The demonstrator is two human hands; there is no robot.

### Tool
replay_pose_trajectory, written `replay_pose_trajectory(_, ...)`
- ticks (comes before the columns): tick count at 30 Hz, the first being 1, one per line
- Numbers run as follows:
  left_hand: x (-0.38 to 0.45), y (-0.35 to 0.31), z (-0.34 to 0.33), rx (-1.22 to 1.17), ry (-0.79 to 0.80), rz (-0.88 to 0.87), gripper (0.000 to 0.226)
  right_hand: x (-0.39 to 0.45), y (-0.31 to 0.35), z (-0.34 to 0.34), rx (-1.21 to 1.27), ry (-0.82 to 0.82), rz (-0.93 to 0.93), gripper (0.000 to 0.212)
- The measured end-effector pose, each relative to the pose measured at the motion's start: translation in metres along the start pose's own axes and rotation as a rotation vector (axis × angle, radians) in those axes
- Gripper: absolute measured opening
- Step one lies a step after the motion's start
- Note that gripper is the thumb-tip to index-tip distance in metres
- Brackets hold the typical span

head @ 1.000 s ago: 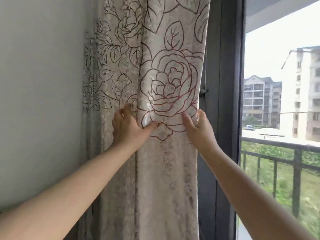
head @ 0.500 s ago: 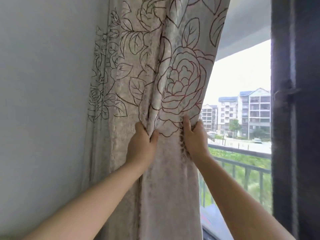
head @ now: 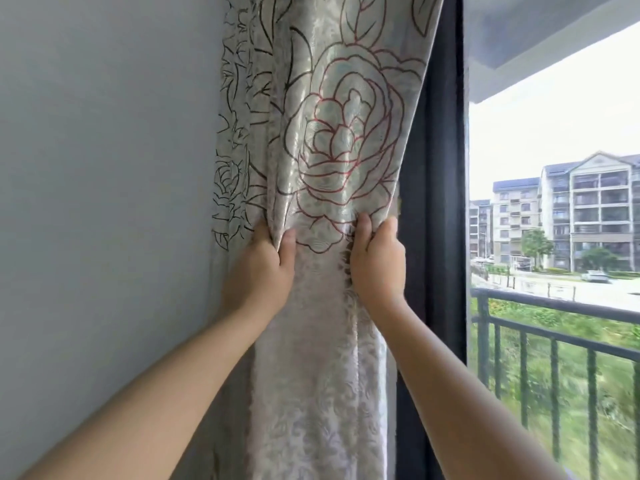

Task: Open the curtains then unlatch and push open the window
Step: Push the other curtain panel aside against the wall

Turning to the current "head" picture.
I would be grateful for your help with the person's left hand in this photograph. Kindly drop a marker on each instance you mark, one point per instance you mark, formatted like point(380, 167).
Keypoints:
point(260, 274)

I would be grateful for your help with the person's right hand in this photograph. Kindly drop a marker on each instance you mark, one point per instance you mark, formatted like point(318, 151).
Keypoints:
point(378, 269)

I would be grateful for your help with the person's right thumb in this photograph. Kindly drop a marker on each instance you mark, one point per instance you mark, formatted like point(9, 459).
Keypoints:
point(361, 234)

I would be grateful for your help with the person's left thumb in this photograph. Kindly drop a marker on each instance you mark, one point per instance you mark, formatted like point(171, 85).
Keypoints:
point(288, 247)

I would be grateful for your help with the white floral rose curtain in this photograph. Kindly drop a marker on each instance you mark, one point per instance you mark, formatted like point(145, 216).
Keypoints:
point(320, 144)

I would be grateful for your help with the person's right forearm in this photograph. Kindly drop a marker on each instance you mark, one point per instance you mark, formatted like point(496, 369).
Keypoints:
point(450, 394)

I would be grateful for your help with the person's left forearm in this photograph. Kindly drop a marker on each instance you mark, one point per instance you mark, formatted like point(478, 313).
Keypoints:
point(150, 394)

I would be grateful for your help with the small grey apartment building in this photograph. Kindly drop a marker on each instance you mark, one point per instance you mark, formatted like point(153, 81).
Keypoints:
point(515, 214)

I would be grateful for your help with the green round tree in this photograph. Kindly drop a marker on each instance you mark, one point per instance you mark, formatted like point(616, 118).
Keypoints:
point(599, 258)
point(537, 244)

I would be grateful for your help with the white parked car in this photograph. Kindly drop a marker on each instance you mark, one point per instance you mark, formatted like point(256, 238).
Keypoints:
point(595, 276)

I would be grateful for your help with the black balcony railing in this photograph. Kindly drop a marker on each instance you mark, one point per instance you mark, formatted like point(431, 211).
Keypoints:
point(555, 374)

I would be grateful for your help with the dark window frame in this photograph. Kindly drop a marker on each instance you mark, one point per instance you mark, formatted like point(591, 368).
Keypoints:
point(435, 219)

